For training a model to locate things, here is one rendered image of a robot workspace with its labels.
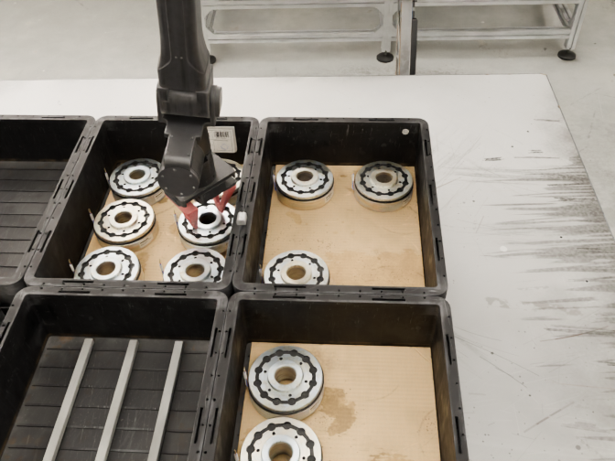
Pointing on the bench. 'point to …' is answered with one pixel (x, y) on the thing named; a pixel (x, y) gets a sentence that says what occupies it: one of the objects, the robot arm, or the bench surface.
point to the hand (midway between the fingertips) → (206, 215)
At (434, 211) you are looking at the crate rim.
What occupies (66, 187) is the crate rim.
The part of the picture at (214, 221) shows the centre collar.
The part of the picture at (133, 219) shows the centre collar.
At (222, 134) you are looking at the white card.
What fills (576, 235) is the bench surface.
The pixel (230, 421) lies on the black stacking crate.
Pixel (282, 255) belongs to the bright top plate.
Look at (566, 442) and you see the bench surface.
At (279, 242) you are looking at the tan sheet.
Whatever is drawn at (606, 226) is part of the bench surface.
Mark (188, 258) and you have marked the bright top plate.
